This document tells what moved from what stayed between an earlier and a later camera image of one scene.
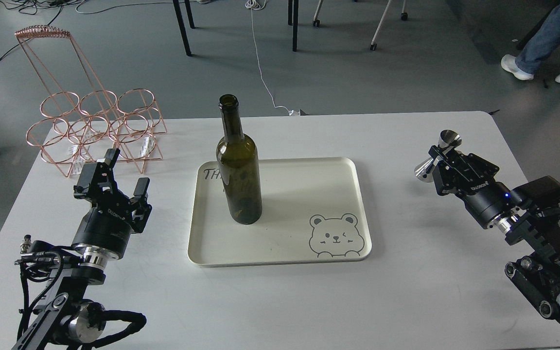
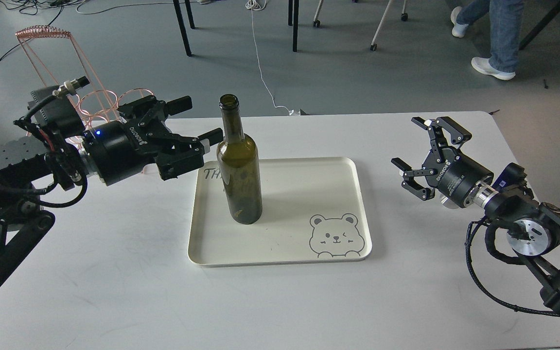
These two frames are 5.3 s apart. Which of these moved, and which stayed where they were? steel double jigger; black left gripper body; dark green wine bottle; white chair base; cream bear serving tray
Moved: black left gripper body; steel double jigger
Stayed: white chair base; cream bear serving tray; dark green wine bottle
